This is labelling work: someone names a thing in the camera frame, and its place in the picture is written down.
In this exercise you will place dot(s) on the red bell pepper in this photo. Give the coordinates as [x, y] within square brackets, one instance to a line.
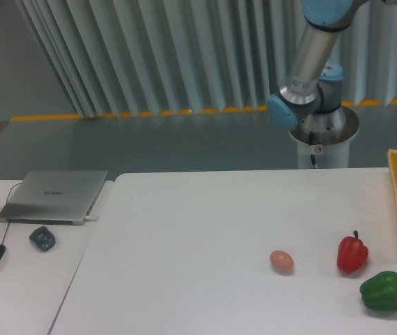
[352, 254]

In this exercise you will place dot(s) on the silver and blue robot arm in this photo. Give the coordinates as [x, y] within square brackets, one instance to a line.
[313, 63]

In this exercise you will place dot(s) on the brown egg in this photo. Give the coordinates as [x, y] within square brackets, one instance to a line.
[281, 261]

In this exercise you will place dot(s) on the silver closed laptop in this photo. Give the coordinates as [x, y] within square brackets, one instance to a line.
[54, 196]

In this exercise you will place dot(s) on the white folding partition screen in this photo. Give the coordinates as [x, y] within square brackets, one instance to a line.
[186, 57]

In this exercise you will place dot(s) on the small black case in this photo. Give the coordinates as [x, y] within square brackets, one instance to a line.
[43, 239]

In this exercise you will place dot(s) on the green bell pepper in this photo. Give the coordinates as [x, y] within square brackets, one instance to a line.
[379, 293]

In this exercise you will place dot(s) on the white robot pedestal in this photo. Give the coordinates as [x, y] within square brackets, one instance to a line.
[323, 140]

